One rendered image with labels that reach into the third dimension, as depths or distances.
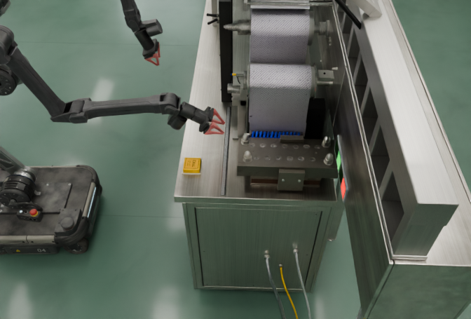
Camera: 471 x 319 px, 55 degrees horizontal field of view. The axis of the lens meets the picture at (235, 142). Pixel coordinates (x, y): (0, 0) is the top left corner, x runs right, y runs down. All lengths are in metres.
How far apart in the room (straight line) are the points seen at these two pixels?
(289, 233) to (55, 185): 1.48
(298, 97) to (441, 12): 3.55
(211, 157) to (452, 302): 1.11
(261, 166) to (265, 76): 0.35
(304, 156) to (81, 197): 1.47
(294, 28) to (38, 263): 1.97
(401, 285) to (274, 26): 1.13
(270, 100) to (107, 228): 1.53
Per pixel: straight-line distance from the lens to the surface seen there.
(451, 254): 1.18
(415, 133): 1.08
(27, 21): 5.05
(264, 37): 1.90
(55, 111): 1.93
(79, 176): 2.93
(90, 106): 1.90
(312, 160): 1.83
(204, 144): 2.04
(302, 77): 1.76
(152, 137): 3.39
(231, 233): 2.05
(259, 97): 1.78
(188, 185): 1.89
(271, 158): 1.81
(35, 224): 2.79
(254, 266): 2.29
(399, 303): 1.30
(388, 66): 1.26
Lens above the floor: 2.36
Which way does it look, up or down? 46 degrees down
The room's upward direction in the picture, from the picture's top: straight up
